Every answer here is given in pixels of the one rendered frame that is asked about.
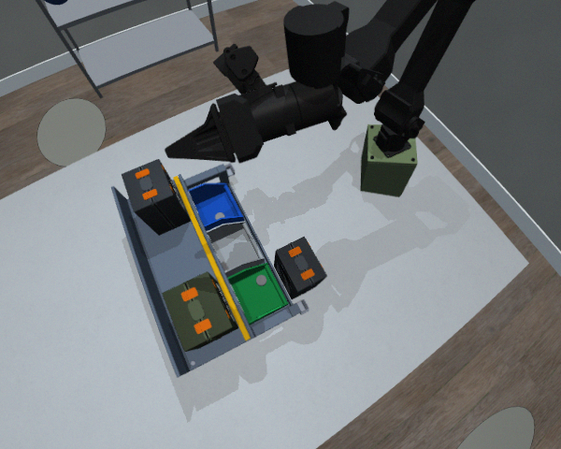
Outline dark green case with orange latches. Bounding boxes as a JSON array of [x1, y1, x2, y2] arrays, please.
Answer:
[[162, 272, 238, 352]]

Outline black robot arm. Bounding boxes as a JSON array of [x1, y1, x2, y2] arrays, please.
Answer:
[[213, 0, 476, 158]]

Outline green open bin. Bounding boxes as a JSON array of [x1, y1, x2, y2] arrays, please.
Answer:
[[228, 263, 289, 325]]

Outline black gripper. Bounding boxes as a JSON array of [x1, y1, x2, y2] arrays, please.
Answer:
[[165, 84, 302, 163]]

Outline yellow flat bar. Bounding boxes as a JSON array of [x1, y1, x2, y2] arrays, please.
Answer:
[[173, 176, 251, 340]]

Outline grey bin rack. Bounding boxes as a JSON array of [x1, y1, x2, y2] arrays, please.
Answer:
[[111, 163, 309, 377]]

